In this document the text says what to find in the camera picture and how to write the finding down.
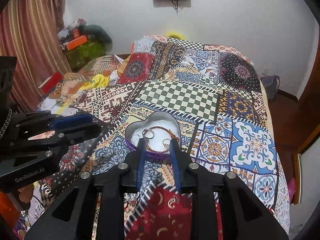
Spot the red braided bracelet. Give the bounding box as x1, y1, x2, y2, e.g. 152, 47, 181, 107
147, 126, 181, 153

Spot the silver bangle ring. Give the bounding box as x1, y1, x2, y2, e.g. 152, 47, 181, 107
141, 127, 156, 140

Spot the purple heart-shaped jewelry box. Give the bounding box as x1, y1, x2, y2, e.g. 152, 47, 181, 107
125, 111, 181, 158

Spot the yellow garment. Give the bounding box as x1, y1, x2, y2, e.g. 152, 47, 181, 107
80, 74, 110, 90

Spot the red box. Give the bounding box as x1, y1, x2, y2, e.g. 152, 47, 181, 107
39, 72, 63, 95

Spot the striped patterned blanket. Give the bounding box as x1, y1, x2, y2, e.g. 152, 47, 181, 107
48, 54, 123, 104

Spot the orange box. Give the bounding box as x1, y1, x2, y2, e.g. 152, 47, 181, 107
66, 35, 87, 51

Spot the colourful patchwork bedspread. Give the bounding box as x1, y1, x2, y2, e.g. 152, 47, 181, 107
27, 35, 291, 240

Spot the striped brown curtain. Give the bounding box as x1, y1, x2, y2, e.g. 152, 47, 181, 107
1, 0, 71, 112

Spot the brown wooden door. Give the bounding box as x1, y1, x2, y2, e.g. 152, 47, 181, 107
268, 49, 319, 204

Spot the grey backpack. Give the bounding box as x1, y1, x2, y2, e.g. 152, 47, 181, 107
260, 75, 280, 100

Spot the yellow round object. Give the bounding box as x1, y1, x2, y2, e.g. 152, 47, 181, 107
165, 31, 186, 40

